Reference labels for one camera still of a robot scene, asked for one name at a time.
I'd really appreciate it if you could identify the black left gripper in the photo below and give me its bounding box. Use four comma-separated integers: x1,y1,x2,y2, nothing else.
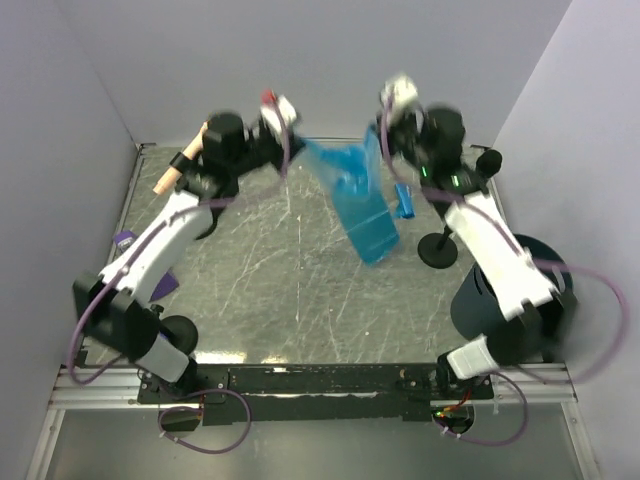
228,123,308,177

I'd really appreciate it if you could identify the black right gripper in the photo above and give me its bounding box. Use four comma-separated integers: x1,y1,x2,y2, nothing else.
371,103,435,174

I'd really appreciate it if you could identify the blue detached trash bag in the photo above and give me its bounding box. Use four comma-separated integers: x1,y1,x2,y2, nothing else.
305,128,399,265

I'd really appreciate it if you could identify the dark blue trash bin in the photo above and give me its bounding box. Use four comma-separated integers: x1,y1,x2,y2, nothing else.
450,234,564,340

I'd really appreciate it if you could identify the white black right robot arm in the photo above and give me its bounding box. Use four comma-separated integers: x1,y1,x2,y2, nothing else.
379,104,577,399

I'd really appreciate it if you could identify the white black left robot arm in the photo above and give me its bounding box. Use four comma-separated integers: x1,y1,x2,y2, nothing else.
66,98,304,402

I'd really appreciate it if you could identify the beige microphone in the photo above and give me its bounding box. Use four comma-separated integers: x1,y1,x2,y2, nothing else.
153,122,207,195

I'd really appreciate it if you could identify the black microphone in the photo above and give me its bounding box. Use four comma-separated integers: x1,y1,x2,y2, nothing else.
475,149,503,179

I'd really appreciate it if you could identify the black right mic stand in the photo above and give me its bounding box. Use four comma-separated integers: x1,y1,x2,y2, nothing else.
417,225,458,269

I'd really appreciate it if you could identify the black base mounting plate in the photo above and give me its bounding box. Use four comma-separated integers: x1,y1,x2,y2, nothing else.
137,363,494,426

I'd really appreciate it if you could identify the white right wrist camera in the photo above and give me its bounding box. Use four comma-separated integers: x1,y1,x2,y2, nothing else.
379,72,419,123

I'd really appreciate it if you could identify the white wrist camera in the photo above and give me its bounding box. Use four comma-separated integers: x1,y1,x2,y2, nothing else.
379,72,419,123
260,90,300,136

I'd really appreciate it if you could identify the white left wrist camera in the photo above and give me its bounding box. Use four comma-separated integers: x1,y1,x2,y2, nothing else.
260,90,300,136

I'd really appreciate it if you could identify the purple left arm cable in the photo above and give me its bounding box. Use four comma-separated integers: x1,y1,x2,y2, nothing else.
67,99,294,454

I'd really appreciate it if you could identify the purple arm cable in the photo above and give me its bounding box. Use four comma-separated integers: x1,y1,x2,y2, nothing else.
379,94,631,446
67,99,294,454

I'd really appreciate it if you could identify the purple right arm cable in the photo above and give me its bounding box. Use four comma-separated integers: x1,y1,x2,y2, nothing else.
379,94,631,446

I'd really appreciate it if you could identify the aluminium rail frame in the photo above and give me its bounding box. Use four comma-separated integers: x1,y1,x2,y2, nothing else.
49,363,576,410

